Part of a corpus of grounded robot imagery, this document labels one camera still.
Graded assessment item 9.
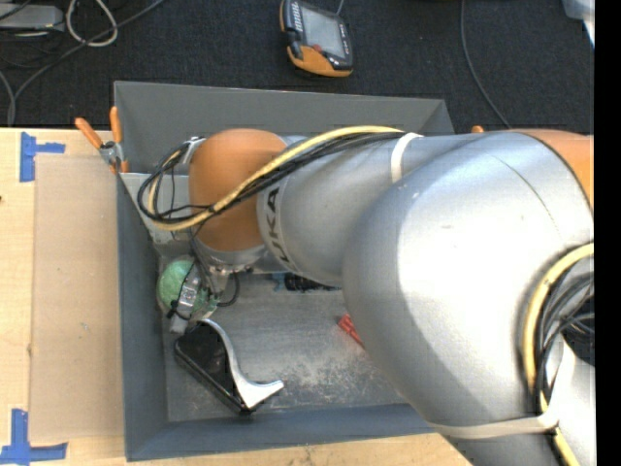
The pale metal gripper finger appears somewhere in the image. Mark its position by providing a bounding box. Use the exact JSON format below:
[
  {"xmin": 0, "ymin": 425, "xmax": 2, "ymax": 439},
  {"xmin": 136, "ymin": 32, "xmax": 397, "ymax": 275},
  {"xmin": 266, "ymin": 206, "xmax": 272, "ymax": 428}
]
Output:
[{"xmin": 168, "ymin": 274, "xmax": 204, "ymax": 335}]

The green ball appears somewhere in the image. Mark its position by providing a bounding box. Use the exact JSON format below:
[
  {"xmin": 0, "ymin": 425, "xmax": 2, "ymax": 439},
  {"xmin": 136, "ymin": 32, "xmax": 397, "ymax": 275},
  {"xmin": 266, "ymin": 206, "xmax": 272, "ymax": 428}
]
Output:
[{"xmin": 155, "ymin": 254, "xmax": 220, "ymax": 320}]

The grey metal bin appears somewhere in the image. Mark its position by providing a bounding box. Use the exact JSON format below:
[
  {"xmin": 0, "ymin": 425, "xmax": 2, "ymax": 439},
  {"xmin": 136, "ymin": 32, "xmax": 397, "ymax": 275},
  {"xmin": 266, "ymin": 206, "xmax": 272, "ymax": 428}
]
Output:
[{"xmin": 112, "ymin": 80, "xmax": 457, "ymax": 463}]

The brown cardboard board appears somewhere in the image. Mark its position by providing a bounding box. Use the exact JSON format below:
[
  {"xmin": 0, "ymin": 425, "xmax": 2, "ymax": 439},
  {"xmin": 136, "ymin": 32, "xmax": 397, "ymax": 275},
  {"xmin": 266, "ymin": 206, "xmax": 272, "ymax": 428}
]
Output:
[{"xmin": 27, "ymin": 154, "xmax": 126, "ymax": 446}]

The red ridged block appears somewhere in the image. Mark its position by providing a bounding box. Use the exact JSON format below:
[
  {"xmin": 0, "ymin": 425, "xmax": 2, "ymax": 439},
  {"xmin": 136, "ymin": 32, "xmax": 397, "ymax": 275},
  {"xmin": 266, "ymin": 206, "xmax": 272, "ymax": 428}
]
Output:
[{"xmin": 336, "ymin": 313, "xmax": 366, "ymax": 349}]

